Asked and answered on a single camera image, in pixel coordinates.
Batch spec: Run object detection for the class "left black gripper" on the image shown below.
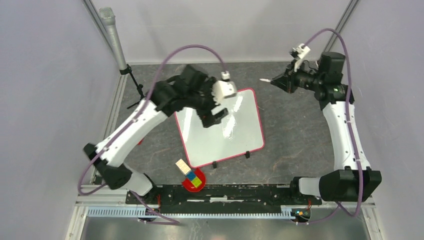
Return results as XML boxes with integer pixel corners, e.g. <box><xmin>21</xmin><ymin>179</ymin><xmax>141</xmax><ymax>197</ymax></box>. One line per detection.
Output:
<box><xmin>185</xmin><ymin>77</ymin><xmax>229</xmax><ymax>128</ymax></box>

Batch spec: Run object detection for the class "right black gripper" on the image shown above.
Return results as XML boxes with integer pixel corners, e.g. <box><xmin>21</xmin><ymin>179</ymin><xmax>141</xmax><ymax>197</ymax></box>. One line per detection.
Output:
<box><xmin>270</xmin><ymin>58</ymin><xmax>324</xmax><ymax>94</ymax></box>

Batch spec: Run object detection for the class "red whiteboard marker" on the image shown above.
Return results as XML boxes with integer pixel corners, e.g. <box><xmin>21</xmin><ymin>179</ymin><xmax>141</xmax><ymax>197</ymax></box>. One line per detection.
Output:
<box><xmin>259</xmin><ymin>78</ymin><xmax>272</xmax><ymax>83</ymax></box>

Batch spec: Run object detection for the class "pink framed whiteboard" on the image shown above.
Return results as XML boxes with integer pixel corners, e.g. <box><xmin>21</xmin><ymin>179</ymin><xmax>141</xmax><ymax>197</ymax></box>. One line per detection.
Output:
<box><xmin>175</xmin><ymin>88</ymin><xmax>265</xmax><ymax>168</ymax></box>

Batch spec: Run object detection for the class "silver microphone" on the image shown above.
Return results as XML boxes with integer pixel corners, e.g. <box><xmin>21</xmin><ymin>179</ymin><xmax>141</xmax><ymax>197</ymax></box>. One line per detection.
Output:
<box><xmin>99</xmin><ymin>6</ymin><xmax>128</xmax><ymax>75</ymax></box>

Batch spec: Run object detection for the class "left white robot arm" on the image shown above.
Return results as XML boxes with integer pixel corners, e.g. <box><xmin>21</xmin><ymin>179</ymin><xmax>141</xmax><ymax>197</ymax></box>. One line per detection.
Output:
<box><xmin>83</xmin><ymin>64</ymin><xmax>237</xmax><ymax>204</ymax></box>

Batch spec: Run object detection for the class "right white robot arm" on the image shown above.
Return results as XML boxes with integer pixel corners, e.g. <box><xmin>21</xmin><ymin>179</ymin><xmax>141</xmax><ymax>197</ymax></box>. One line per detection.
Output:
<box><xmin>270</xmin><ymin>52</ymin><xmax>382</xmax><ymax>204</ymax></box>

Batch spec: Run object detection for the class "white toy brick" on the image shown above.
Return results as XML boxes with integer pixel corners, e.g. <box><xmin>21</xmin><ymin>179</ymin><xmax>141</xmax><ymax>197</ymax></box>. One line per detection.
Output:
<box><xmin>175</xmin><ymin>159</ymin><xmax>192</xmax><ymax>176</ymax></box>

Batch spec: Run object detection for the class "blue toy brick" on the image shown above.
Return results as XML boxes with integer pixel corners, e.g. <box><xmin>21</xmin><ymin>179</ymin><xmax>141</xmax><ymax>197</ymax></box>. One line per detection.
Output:
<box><xmin>185</xmin><ymin>171</ymin><xmax>197</xmax><ymax>181</ymax></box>

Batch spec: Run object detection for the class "green toy brick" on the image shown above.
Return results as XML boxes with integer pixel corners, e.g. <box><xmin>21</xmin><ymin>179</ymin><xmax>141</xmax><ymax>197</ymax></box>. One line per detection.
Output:
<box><xmin>190</xmin><ymin>177</ymin><xmax>203</xmax><ymax>188</ymax></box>

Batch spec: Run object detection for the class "red curved toy base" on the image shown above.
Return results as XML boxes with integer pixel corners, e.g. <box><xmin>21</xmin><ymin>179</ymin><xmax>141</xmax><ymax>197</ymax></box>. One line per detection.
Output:
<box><xmin>181</xmin><ymin>168</ymin><xmax>206</xmax><ymax>193</ymax></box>

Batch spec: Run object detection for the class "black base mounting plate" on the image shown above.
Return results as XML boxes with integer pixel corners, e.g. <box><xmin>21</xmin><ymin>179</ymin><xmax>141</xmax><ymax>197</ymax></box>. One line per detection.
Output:
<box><xmin>142</xmin><ymin>184</ymin><xmax>322</xmax><ymax>214</ymax></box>

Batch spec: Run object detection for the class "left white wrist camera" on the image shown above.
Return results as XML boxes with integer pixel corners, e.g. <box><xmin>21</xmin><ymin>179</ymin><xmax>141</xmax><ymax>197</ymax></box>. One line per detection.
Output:
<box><xmin>211</xmin><ymin>80</ymin><xmax>238</xmax><ymax>104</ymax></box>

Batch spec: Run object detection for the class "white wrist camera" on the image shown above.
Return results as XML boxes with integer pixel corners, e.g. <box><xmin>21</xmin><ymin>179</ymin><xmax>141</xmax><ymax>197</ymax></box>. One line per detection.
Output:
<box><xmin>211</xmin><ymin>80</ymin><xmax>238</xmax><ymax>104</ymax></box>
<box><xmin>289</xmin><ymin>43</ymin><xmax>311</xmax><ymax>72</ymax></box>

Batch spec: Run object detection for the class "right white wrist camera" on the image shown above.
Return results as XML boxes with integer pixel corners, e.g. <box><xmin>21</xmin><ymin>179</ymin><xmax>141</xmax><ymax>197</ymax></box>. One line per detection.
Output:
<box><xmin>289</xmin><ymin>43</ymin><xmax>311</xmax><ymax>72</ymax></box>

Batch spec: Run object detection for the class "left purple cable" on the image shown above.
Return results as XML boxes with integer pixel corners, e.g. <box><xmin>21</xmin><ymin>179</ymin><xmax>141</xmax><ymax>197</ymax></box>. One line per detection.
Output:
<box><xmin>76</xmin><ymin>44</ymin><xmax>232</xmax><ymax>226</ymax></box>

